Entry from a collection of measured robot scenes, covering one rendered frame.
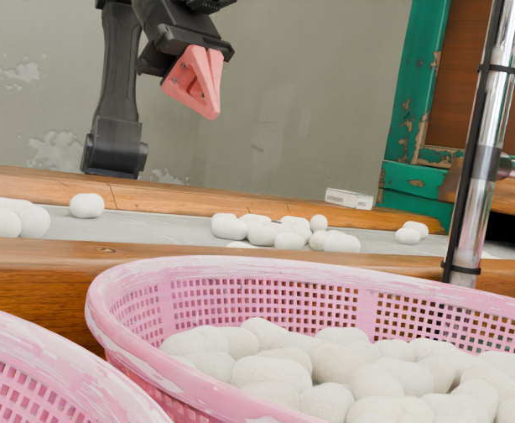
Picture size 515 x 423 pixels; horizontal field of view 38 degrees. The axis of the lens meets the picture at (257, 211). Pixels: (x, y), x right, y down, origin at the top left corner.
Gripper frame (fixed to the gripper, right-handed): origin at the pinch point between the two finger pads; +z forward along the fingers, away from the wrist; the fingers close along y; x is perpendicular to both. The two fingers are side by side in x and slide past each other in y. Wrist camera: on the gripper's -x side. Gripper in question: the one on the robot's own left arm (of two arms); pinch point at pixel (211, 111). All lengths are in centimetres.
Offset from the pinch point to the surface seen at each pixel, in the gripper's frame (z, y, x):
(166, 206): 6.6, -3.6, 8.6
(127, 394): 45, -40, -27
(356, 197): 2.8, 29.1, 7.7
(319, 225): 11.9, 12.6, 3.9
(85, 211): 12.7, -17.5, 3.4
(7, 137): -136, 58, 133
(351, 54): -100, 132, 44
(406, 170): -6, 49, 9
